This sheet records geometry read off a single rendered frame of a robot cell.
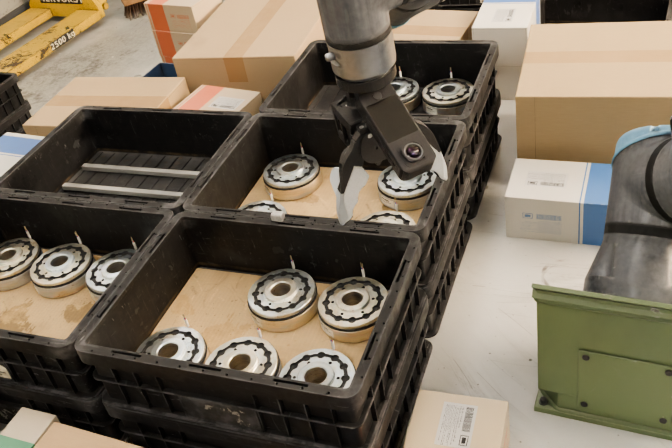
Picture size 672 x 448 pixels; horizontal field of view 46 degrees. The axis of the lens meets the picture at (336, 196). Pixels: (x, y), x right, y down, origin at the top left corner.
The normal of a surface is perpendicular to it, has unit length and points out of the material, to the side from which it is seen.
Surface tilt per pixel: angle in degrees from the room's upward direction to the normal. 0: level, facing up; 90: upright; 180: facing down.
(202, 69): 90
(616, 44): 0
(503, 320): 0
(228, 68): 90
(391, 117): 33
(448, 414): 0
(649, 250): 28
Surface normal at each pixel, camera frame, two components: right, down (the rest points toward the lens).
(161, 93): -0.16, -0.80
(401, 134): 0.05, -0.40
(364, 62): 0.08, 0.62
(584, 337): -0.39, 0.59
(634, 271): -0.43, -0.45
